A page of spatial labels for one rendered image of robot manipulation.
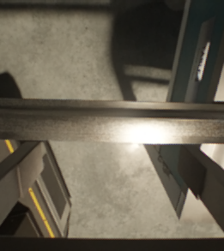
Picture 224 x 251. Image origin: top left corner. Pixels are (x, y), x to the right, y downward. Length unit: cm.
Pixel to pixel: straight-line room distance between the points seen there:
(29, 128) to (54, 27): 84
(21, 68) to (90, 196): 87
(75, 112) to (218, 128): 21
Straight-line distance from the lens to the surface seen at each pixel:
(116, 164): 114
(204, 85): 35
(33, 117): 27
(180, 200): 39
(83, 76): 101
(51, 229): 103
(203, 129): 29
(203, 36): 40
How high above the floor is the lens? 101
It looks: 74 degrees down
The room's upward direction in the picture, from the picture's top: 177 degrees clockwise
